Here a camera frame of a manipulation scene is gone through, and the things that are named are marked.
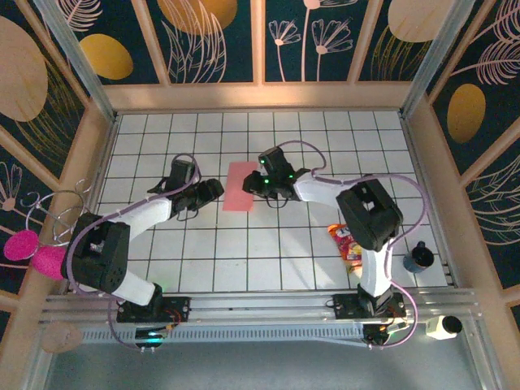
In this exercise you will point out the pink sponge ball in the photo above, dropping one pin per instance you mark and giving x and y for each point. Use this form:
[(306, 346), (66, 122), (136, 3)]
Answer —
[(46, 262)]

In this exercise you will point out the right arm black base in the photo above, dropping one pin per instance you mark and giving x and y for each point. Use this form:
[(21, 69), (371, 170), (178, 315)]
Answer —
[(345, 306)]

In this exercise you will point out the colourful candy bag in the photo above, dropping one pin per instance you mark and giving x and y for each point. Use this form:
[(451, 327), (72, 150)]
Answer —
[(349, 250)]

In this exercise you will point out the aluminium table edge strip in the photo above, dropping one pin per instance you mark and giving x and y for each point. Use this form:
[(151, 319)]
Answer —
[(418, 162), (103, 162)]

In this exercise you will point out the dark mug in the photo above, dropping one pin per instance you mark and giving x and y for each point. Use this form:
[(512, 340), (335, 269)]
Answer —
[(418, 260)]

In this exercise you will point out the round wooden disc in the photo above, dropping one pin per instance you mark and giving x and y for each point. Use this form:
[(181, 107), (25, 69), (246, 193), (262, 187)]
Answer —
[(61, 337)]

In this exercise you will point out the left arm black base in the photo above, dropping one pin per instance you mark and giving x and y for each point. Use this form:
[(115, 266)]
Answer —
[(178, 308)]

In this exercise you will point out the black control box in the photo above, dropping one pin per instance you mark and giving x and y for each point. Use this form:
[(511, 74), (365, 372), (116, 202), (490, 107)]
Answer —
[(150, 336), (375, 335)]

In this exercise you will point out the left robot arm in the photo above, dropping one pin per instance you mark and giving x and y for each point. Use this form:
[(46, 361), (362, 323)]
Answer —
[(150, 213)]

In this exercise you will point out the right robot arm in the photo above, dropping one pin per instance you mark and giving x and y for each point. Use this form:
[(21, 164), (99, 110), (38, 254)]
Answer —
[(365, 215)]

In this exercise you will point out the aluminium mounting rail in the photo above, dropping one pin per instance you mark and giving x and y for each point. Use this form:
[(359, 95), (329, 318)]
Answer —
[(260, 308)]

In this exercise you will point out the pink cloth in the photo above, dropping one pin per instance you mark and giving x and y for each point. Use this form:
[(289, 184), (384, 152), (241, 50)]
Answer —
[(237, 191)]

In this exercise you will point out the aluminium corner post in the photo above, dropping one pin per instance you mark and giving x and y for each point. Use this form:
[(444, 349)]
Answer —
[(434, 53), (77, 57)]

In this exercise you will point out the small white camera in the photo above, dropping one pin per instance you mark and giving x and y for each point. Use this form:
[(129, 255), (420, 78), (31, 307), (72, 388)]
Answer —
[(436, 329)]

